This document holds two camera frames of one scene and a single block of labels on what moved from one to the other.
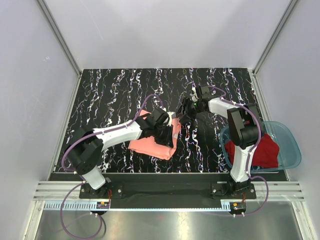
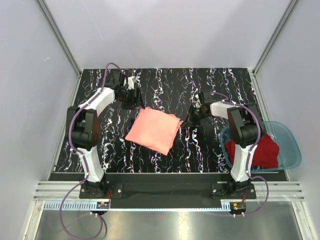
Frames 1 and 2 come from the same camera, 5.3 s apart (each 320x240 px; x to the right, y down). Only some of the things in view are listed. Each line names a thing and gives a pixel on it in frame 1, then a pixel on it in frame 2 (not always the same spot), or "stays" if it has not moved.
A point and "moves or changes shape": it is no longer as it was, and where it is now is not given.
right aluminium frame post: [292, 4] stays
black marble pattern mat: [105, 97] stays
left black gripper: [167, 141] -> [136, 101]
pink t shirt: [148, 145] moves or changes shape
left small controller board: [102, 205] stays
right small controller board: [238, 207] stays
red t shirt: [266, 154] stays
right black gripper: [180, 111] -> [193, 108]
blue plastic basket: [284, 135] stays
